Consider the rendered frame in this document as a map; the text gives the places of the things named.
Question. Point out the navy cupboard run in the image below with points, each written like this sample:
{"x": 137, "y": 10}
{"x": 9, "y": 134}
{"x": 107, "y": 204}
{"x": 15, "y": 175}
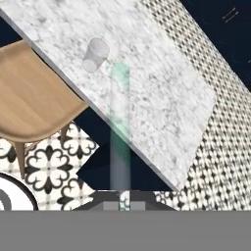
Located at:
{"x": 228, "y": 36}

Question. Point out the navy dining counter base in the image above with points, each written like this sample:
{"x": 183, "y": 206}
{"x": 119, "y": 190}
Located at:
{"x": 98, "y": 163}

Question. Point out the translucent green straw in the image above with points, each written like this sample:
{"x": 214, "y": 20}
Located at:
{"x": 120, "y": 137}

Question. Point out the light wooden stool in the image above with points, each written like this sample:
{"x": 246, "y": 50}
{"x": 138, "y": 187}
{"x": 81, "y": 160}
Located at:
{"x": 29, "y": 98}

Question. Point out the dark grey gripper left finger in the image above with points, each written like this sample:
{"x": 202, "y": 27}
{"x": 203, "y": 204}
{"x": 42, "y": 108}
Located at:
{"x": 101, "y": 197}

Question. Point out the white round disc black rim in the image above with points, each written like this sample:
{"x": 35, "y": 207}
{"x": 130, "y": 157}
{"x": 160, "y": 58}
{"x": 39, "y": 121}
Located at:
{"x": 16, "y": 196}

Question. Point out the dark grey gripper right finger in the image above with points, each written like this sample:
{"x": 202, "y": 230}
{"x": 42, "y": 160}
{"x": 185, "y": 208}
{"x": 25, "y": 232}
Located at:
{"x": 143, "y": 197}

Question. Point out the clear glass cup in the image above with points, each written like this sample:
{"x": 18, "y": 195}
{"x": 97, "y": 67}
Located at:
{"x": 95, "y": 55}

